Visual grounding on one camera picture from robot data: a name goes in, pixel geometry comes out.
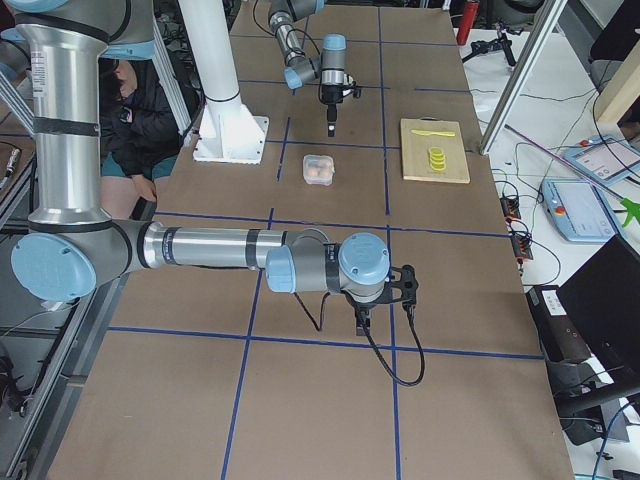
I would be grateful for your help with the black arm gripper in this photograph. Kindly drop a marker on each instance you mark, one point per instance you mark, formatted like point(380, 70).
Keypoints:
point(363, 304)

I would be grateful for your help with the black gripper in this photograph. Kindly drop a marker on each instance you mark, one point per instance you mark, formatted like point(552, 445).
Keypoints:
point(330, 95)

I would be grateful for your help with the clear plastic egg box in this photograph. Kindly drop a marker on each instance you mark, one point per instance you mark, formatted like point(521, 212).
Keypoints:
point(313, 165)

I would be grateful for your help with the yellow plastic knife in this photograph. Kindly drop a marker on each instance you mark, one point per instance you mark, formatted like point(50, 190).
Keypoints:
point(446, 134)

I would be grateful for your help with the wooden cutting board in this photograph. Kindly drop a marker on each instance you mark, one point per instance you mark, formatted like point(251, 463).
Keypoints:
point(415, 152)

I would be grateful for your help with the black tripod rod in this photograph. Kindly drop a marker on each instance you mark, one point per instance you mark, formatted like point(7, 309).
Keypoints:
point(500, 43)

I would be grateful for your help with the red cylinder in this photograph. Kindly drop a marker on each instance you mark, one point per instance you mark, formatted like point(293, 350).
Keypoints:
point(467, 21)

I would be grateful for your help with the orange black power strip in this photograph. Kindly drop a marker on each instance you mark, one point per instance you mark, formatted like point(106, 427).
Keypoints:
point(520, 236)

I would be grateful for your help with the seated person in black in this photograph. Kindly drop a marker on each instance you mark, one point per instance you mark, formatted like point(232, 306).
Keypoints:
point(139, 135)

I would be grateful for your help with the black computer case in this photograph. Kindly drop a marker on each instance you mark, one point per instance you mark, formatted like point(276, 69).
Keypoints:
point(594, 312)

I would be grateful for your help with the near teach pendant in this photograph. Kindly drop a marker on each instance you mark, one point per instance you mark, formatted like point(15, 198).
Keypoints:
point(578, 211)

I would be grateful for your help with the teach pendant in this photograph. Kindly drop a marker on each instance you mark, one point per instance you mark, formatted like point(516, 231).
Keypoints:
point(578, 211)
point(606, 160)

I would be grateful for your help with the far teach pendant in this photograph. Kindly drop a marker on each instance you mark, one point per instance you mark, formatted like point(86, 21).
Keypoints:
point(606, 160)

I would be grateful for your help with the metal grabber stick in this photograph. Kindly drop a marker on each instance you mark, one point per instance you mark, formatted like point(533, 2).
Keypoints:
point(632, 208)

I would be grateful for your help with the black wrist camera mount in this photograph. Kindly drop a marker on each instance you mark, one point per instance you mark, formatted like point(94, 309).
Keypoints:
point(350, 87)

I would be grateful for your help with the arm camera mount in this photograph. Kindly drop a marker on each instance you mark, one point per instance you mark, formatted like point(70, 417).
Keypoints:
point(402, 286)

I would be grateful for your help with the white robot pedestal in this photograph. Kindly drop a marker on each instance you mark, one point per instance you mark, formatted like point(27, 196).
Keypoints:
point(228, 131)

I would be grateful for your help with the aluminium frame post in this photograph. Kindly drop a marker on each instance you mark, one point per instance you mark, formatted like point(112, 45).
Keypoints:
point(537, 38)

